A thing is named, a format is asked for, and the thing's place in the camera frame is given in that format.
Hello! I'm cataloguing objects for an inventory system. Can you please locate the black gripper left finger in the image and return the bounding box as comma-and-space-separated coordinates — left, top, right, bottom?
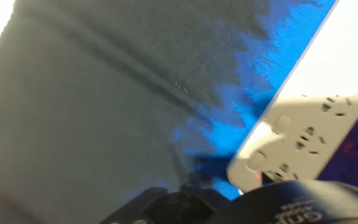
99, 183, 231, 224

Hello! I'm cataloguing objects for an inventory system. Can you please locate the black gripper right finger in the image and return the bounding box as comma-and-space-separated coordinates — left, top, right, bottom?
260, 172, 275, 185

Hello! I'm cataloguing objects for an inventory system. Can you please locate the white power strip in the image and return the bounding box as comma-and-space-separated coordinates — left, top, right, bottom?
226, 0, 358, 194

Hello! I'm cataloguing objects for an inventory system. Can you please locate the landscape print desk mat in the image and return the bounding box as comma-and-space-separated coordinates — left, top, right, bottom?
0, 0, 358, 224

